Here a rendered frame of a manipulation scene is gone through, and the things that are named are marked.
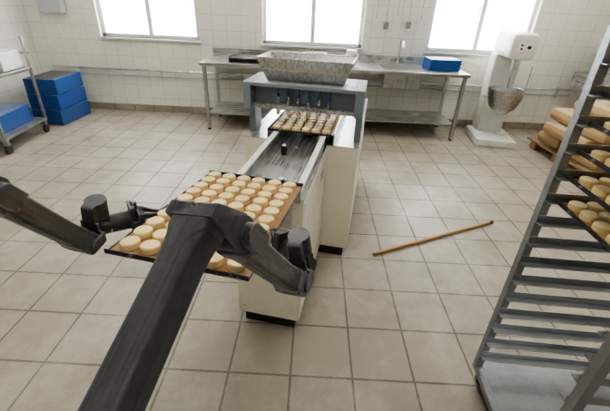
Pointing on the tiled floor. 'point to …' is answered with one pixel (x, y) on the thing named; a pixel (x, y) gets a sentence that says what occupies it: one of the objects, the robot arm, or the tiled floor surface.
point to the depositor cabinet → (342, 195)
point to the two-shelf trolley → (33, 117)
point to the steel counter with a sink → (382, 64)
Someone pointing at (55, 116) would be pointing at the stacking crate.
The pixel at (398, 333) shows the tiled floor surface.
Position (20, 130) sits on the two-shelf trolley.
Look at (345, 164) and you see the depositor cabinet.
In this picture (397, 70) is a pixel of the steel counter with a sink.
